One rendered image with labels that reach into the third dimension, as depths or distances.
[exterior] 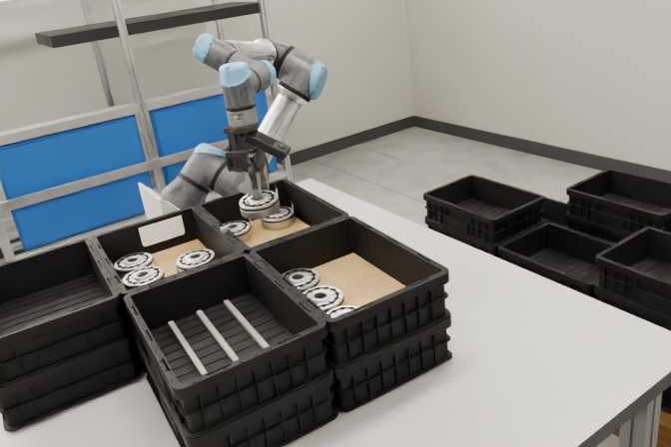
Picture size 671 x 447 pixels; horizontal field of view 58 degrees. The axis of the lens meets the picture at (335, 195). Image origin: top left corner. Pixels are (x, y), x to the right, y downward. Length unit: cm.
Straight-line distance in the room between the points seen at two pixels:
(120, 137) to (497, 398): 263
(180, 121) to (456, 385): 257
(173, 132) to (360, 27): 220
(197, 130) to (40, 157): 84
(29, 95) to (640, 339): 365
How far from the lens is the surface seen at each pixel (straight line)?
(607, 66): 430
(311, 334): 115
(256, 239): 177
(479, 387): 136
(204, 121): 362
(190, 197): 199
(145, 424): 142
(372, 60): 530
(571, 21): 440
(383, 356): 128
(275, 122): 195
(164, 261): 177
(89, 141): 345
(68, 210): 351
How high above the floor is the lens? 157
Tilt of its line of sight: 22 degrees down
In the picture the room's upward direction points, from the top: 7 degrees counter-clockwise
